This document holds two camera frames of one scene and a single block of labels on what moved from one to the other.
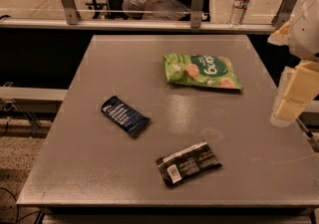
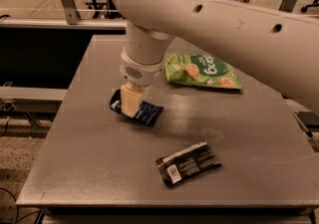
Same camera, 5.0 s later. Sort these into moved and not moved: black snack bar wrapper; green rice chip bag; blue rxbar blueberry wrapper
Moved: blue rxbar blueberry wrapper
Not moved: black snack bar wrapper; green rice chip bag
